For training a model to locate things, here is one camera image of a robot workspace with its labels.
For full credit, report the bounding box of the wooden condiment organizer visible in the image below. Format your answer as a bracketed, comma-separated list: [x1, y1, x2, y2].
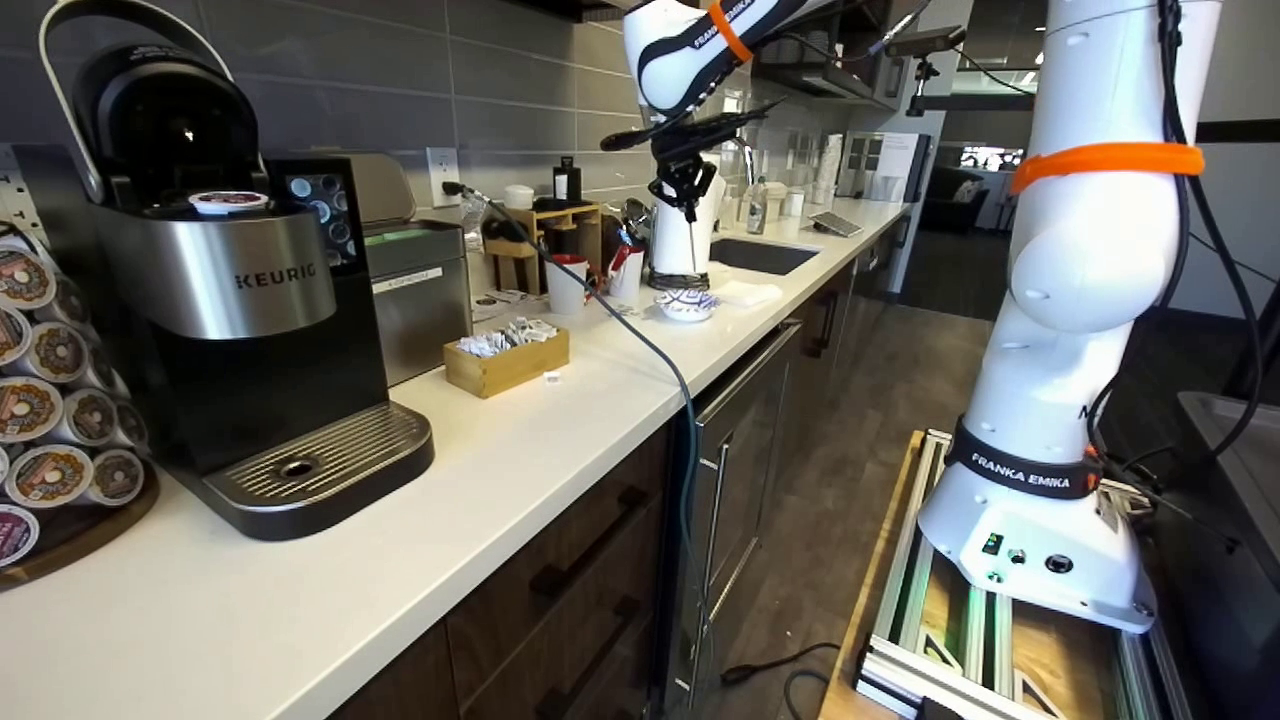
[479, 203, 605, 293]

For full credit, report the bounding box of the cardboard box of sugar packets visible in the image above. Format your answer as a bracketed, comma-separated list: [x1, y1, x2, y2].
[444, 321, 568, 399]

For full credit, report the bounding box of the white paper cup with straws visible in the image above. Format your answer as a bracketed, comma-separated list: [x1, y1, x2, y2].
[609, 247, 644, 302]

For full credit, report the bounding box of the black sink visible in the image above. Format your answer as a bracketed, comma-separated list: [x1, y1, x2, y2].
[714, 241, 818, 274]

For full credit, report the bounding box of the blue cable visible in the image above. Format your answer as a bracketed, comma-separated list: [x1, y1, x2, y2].
[537, 253, 714, 710]

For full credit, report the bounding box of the black Keurig coffee machine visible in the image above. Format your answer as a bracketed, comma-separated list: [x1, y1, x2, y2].
[41, 0, 431, 541]

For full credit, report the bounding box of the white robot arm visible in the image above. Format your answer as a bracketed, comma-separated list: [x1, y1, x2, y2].
[922, 0, 1224, 632]

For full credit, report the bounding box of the silver box appliance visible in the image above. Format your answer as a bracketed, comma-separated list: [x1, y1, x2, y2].
[370, 223, 470, 382]

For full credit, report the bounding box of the white paper cup near bowl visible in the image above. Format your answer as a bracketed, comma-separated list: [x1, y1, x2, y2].
[545, 259, 587, 321]

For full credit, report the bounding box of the coffee pod carousel rack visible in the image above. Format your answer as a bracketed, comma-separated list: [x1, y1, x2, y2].
[0, 206, 158, 586]

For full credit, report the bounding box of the blue patterned paper bowl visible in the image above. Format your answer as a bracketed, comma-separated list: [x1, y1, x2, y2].
[655, 293, 715, 325]

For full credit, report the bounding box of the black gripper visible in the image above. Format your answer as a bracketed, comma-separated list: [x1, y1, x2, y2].
[601, 103, 767, 214]

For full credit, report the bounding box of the robot base mount frame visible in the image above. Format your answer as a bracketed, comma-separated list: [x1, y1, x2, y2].
[818, 426, 1192, 720]

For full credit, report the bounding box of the white paper towel roll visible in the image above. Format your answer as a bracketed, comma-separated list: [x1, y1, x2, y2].
[648, 198, 714, 284]

